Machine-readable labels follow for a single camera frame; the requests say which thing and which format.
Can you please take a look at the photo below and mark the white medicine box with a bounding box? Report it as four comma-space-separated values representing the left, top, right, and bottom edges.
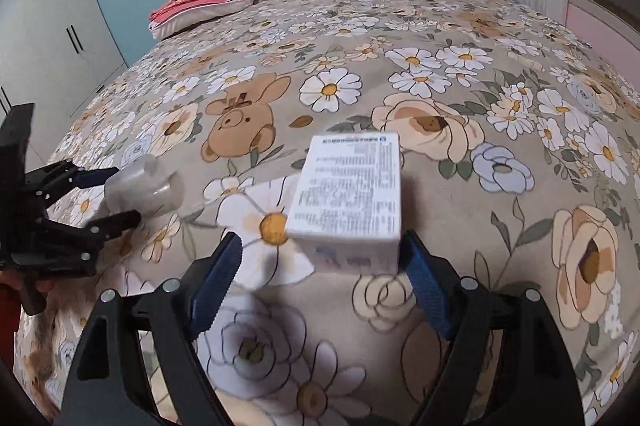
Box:
285, 132, 401, 275

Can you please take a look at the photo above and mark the person left hand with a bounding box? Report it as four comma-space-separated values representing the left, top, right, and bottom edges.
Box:
0, 269, 55, 299

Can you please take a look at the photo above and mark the floral bed cover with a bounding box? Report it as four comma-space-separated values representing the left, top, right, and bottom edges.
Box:
14, 0, 639, 425

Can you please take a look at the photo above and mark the white wardrobe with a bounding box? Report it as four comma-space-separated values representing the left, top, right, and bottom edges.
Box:
1, 0, 126, 170

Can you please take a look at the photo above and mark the clear plastic cup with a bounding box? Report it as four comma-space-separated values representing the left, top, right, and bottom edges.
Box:
104, 155, 186, 219

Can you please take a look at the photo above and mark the white floral pillow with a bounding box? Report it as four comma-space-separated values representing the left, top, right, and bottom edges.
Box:
149, 0, 255, 40

